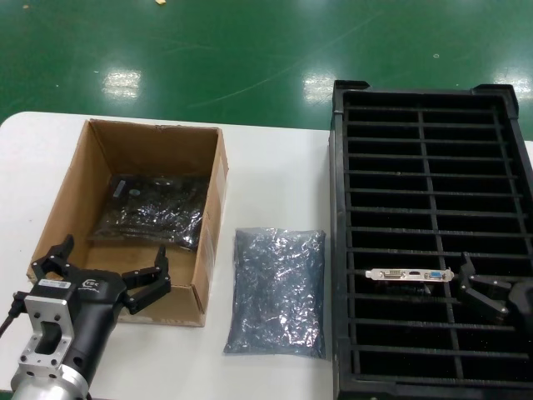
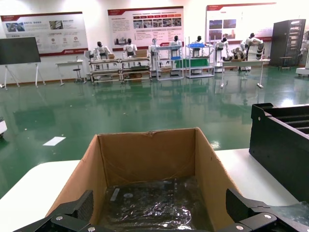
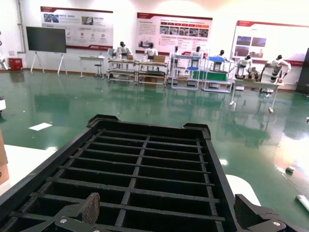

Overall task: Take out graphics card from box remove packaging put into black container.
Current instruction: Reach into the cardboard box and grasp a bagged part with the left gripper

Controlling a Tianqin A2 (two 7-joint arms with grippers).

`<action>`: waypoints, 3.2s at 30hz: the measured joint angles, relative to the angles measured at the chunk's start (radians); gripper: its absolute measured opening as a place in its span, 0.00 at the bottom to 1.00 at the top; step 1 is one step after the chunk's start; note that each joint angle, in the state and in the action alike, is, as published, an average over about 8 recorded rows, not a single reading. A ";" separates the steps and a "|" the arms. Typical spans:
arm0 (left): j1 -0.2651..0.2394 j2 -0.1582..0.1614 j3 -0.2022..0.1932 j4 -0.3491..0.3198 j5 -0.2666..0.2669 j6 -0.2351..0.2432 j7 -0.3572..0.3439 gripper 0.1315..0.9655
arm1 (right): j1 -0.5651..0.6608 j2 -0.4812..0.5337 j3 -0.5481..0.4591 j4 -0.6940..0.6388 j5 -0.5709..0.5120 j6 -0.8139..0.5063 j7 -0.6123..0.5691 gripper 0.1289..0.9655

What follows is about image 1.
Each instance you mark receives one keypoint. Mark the graphics card with silver bracket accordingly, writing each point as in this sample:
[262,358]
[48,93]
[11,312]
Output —
[412,275]

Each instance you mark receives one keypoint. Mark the black slotted container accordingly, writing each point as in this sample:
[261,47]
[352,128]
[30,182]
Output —
[338,208]

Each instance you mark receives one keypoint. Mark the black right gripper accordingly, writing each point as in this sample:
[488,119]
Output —
[524,300]

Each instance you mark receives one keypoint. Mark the grey translucent antistatic bag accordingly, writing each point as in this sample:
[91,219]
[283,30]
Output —
[275,291]
[166,216]

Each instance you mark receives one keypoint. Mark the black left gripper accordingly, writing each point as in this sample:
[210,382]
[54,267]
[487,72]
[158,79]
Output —
[98,308]

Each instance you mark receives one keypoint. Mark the brown cardboard box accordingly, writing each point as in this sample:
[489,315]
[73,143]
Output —
[71,200]

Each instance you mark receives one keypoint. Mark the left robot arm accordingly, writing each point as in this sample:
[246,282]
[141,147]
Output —
[37,387]

